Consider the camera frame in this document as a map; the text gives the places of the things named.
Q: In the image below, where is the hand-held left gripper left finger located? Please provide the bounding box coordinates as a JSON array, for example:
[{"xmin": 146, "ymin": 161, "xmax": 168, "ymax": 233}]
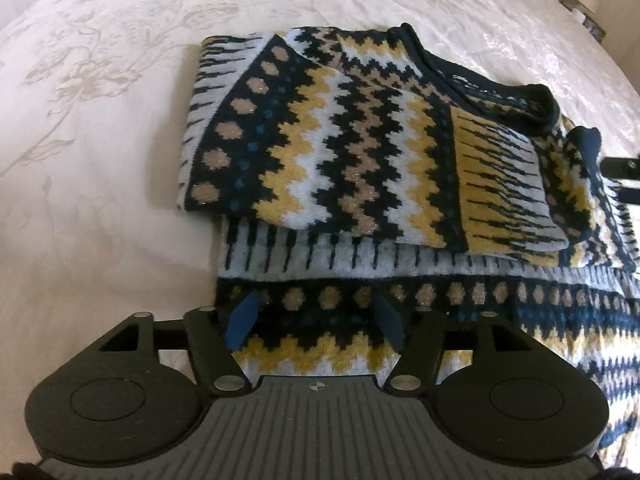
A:
[{"xmin": 97, "ymin": 289, "xmax": 263, "ymax": 397}]

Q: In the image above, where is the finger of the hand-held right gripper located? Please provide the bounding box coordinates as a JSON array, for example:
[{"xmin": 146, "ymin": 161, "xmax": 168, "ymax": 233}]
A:
[{"xmin": 601, "ymin": 156, "xmax": 640, "ymax": 203}]

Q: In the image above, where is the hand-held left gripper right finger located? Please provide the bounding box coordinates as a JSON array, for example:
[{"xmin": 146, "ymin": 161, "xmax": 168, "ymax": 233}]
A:
[{"xmin": 372, "ymin": 290, "xmax": 541, "ymax": 392}]

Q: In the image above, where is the zigzag patterned knit sweater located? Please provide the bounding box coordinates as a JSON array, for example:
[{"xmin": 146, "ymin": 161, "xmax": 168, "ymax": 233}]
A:
[{"xmin": 176, "ymin": 22, "xmax": 640, "ymax": 471}]

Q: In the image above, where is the white floral bedspread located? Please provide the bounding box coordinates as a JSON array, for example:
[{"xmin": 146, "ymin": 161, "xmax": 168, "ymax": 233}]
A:
[{"xmin": 0, "ymin": 0, "xmax": 640, "ymax": 461}]

